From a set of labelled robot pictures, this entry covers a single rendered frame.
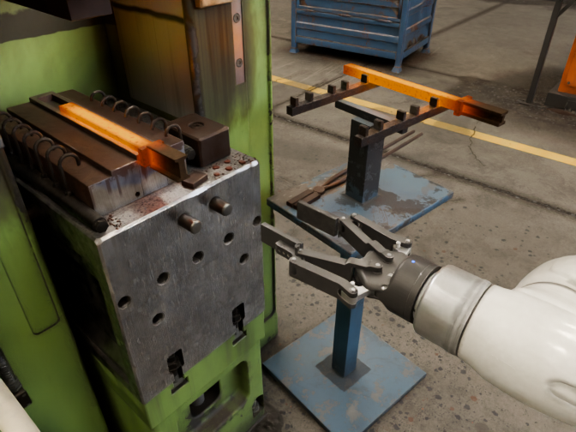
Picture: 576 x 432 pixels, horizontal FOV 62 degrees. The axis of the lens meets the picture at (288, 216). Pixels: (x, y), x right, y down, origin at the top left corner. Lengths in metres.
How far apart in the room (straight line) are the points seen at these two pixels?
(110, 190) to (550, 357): 0.70
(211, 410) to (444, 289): 1.04
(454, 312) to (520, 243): 1.99
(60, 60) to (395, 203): 0.89
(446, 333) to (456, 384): 1.27
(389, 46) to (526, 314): 4.18
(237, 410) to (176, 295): 0.57
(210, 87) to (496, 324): 0.83
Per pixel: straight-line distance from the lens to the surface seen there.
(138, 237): 0.88
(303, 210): 0.70
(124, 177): 0.89
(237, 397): 1.51
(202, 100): 1.14
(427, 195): 1.30
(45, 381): 1.24
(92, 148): 0.97
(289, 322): 1.90
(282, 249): 0.62
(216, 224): 0.99
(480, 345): 0.53
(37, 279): 1.08
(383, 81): 1.26
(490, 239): 2.48
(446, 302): 0.54
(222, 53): 1.15
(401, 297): 0.56
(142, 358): 1.06
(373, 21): 4.62
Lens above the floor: 1.39
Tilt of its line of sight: 35 degrees down
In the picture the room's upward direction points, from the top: straight up
